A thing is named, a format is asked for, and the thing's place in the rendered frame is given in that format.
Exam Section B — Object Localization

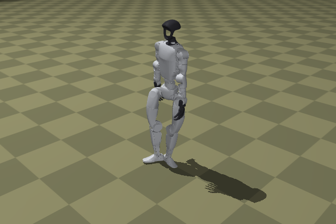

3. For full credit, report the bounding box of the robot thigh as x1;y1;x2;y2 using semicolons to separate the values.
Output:
146;87;162;132
166;92;187;135

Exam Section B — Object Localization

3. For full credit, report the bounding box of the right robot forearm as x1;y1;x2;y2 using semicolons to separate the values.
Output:
153;67;161;86

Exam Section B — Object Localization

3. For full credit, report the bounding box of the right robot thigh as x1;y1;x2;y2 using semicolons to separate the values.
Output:
146;87;162;132

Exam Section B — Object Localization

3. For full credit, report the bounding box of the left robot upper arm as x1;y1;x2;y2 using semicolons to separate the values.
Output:
176;48;189;83

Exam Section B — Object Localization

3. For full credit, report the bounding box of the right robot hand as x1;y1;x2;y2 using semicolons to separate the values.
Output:
154;82;164;101

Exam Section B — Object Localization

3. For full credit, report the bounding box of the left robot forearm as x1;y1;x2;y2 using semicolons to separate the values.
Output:
178;76;187;105

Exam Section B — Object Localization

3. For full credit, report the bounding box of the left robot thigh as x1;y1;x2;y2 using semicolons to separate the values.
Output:
166;92;187;135

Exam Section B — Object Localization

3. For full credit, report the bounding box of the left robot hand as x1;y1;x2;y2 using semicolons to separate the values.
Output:
174;100;186;120

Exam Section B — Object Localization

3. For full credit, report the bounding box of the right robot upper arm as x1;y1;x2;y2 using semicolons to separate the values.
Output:
153;41;163;70

